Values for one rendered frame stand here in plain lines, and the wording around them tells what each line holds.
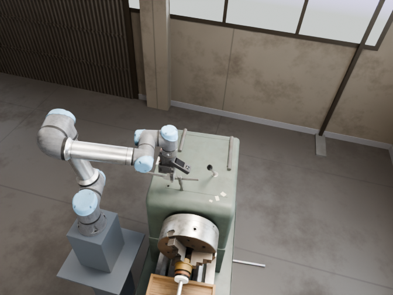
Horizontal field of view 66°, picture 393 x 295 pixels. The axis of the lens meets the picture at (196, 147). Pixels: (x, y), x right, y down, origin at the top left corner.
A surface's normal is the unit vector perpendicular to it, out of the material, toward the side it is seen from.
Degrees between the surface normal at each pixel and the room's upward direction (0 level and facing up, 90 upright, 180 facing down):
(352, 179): 0
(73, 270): 0
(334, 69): 90
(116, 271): 0
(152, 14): 90
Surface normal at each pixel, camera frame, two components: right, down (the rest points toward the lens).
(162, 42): -0.26, 0.67
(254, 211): 0.05, -0.71
